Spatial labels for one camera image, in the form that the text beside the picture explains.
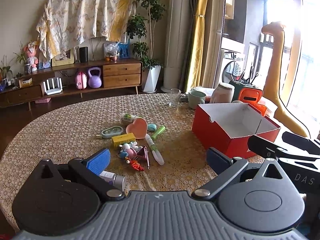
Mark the yellow curtain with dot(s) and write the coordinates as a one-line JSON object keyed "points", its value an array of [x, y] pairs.
{"points": [[198, 42]]}

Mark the beige curtain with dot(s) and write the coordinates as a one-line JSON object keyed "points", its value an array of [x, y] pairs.
{"points": [[212, 42]]}

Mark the white tower air conditioner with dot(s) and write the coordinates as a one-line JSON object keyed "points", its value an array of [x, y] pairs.
{"points": [[176, 42]]}

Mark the pink binder clip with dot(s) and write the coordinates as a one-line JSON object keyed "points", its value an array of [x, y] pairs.
{"points": [[142, 152]]}

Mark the washing machine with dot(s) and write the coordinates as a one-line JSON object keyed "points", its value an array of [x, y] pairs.
{"points": [[230, 70]]}

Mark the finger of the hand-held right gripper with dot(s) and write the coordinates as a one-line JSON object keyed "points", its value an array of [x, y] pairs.
{"points": [[295, 137], [260, 143]]}

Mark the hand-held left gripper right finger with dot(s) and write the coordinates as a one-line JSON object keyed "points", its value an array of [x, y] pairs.
{"points": [[215, 160]]}

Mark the green ceramic mug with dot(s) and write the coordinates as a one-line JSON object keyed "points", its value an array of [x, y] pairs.
{"points": [[196, 101]]}

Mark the yellow photo frame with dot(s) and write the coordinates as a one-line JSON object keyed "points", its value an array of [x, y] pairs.
{"points": [[62, 60]]}

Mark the clear bag of fruit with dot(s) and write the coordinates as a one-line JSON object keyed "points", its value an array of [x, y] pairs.
{"points": [[111, 51]]}

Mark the yellow giraffe toy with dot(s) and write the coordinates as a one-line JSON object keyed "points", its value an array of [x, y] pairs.
{"points": [[277, 80]]}

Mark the floral bed sheet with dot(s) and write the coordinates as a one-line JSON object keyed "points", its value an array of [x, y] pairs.
{"points": [[82, 12]]}

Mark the pink doll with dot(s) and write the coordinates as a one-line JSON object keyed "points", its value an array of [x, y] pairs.
{"points": [[32, 57]]}

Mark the green tube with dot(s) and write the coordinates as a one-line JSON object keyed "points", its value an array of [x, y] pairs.
{"points": [[158, 132]]}

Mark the small potted plant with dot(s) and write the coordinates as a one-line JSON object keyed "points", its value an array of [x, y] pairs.
{"points": [[27, 68]]}

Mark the white faceted planter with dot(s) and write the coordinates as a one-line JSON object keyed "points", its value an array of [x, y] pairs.
{"points": [[151, 78]]}

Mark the green indoor tree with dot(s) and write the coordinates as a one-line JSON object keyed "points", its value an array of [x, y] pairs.
{"points": [[138, 27]]}

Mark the pink toy case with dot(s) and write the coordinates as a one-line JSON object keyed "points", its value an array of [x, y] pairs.
{"points": [[81, 81]]}

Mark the clear plastic packet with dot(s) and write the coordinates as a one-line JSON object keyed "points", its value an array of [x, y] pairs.
{"points": [[201, 89]]}

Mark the purple kettlebell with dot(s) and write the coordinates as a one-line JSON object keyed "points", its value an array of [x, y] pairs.
{"points": [[95, 81]]}

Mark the orange tissue box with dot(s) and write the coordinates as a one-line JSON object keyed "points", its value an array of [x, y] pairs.
{"points": [[250, 92]]}

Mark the clear drinking glass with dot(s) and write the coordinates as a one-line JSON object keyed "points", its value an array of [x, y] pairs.
{"points": [[174, 98]]}

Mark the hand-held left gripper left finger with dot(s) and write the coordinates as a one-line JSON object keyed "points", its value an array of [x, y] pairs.
{"points": [[98, 161]]}

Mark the grey egg-shaped object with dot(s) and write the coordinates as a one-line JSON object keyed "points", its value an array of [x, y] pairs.
{"points": [[237, 101]]}

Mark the white pen with green label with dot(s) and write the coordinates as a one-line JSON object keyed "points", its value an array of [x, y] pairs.
{"points": [[153, 148]]}

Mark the orange plastic packet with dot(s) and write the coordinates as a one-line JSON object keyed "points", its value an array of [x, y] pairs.
{"points": [[265, 107]]}

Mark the pink heart-shaped dish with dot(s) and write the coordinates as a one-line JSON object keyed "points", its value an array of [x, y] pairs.
{"points": [[137, 128]]}

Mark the small yellow box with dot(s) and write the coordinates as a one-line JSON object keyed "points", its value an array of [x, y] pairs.
{"points": [[123, 140]]}

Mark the wooden TV cabinet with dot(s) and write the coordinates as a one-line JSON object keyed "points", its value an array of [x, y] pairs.
{"points": [[120, 70]]}

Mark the small silver bottle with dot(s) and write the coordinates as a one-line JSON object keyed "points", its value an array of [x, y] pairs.
{"points": [[115, 180]]}

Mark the small bottle with green cap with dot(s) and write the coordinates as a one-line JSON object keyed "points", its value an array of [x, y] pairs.
{"points": [[127, 118]]}

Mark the red cardboard shoe box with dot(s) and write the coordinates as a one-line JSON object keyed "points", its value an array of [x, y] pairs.
{"points": [[210, 132]]}

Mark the teal correction tape case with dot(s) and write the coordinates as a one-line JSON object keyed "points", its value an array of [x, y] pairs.
{"points": [[111, 132]]}

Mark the green brush holder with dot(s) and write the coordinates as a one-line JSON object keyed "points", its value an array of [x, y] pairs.
{"points": [[237, 91]]}

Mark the white router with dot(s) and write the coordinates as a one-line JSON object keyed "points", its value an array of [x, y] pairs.
{"points": [[53, 90]]}

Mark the small red toy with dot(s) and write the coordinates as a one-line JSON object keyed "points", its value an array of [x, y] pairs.
{"points": [[136, 166]]}

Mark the white lidded jug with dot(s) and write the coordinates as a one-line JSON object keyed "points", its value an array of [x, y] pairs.
{"points": [[222, 93]]}

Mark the small teal oval case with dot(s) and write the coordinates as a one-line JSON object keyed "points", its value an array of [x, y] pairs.
{"points": [[151, 127]]}

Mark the thin dark pen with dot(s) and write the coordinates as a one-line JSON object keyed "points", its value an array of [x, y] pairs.
{"points": [[147, 161]]}

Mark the black speaker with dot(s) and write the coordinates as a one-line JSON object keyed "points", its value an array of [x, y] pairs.
{"points": [[84, 55]]}

